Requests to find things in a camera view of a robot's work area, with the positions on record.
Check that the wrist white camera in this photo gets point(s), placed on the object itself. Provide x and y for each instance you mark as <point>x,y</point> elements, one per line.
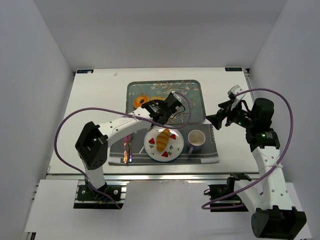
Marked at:
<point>233,96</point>
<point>177,96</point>

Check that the aluminium table edge rail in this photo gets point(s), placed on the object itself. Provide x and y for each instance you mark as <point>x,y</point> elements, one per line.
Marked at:
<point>166,177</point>

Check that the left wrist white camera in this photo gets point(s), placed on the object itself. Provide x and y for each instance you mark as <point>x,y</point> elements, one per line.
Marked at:
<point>177,96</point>

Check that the striped yellow croissant roll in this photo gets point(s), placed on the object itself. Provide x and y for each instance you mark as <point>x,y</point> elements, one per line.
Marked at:
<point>162,140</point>

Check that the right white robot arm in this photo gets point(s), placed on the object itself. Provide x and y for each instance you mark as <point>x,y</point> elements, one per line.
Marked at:
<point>273,213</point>

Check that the floral teal serving tray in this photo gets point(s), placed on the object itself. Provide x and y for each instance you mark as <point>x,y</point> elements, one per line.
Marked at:
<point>190,88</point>

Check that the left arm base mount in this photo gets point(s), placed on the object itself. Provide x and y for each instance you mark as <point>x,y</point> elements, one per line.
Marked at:
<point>86,198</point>

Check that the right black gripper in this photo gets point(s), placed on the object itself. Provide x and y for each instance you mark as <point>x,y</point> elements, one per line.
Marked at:
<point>223,117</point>

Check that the blue table label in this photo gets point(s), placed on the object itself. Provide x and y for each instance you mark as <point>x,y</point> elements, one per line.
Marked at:
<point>233,69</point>
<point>84,71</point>

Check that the grey striped placemat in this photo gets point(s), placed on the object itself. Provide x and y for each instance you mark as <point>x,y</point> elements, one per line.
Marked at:
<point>208,154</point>

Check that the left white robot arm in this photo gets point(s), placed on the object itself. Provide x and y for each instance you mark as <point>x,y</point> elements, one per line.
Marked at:
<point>95,139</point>

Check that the orange glazed donut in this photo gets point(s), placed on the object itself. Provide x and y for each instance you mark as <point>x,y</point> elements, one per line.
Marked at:
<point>140,100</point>

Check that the left blue table label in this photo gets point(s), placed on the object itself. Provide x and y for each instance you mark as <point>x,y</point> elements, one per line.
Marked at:
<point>84,71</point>

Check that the white strawberry pattern plate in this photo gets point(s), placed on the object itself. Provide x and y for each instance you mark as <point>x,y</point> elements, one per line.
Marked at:
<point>173,149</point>

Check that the lavender ceramic mug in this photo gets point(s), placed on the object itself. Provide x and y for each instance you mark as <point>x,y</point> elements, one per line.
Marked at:
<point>195,141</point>

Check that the brown bread slice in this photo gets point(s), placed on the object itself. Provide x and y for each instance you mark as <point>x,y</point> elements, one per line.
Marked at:
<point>153,98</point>

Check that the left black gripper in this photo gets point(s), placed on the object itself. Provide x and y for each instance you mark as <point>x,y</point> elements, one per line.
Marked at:
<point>161,119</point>

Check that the right blue table label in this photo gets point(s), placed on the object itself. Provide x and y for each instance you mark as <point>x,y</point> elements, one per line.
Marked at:
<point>233,69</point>

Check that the iridescent fork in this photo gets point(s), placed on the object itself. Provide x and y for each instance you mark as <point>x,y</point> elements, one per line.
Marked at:
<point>129,148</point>

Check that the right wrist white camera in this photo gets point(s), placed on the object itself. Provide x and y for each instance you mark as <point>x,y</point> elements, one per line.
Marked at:
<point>233,96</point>

